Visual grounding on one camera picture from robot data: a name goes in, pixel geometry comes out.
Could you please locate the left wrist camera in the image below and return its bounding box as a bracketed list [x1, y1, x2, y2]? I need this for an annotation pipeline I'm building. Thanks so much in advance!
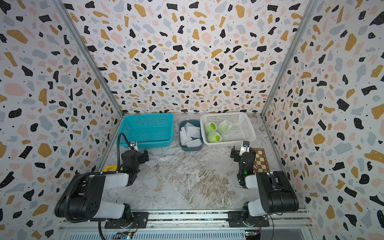
[128, 141, 139, 152]

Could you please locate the dark teal small bin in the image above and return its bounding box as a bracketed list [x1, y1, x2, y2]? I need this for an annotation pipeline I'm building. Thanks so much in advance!
[178, 119, 205, 152]

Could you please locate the white foam net sleeve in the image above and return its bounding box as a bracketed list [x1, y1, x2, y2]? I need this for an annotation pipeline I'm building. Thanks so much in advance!
[217, 121, 233, 135]
[205, 123, 217, 134]
[208, 131, 222, 143]

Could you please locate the yellow triangular plastic piece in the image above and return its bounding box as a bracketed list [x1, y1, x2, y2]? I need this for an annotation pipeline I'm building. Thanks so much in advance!
[104, 166, 118, 172]

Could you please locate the teal plastic basket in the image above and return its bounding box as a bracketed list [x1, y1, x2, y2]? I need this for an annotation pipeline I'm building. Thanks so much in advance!
[119, 113, 174, 149]

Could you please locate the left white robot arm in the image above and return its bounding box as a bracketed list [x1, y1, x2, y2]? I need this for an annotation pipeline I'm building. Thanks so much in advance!
[55, 150, 149, 229]

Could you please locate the wooden chessboard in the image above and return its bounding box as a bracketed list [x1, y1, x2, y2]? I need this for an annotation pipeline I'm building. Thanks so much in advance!
[253, 148, 270, 173]

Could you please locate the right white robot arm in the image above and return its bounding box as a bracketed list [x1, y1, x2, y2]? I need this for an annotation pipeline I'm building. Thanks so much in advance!
[229, 141, 299, 227]

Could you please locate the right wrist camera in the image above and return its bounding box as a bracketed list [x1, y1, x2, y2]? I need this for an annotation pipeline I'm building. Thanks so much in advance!
[240, 141, 250, 156]

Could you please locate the white plastic basket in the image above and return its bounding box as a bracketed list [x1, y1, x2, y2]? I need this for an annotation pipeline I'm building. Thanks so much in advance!
[200, 112, 257, 148]

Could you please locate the pile of white foam nets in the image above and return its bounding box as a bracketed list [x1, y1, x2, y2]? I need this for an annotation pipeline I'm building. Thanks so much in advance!
[180, 122, 203, 148]

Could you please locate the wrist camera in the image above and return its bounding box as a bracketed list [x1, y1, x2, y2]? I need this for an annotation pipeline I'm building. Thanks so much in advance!
[240, 141, 250, 156]
[128, 141, 139, 152]

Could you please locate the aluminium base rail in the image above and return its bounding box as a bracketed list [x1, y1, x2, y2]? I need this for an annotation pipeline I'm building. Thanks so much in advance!
[58, 209, 317, 240]

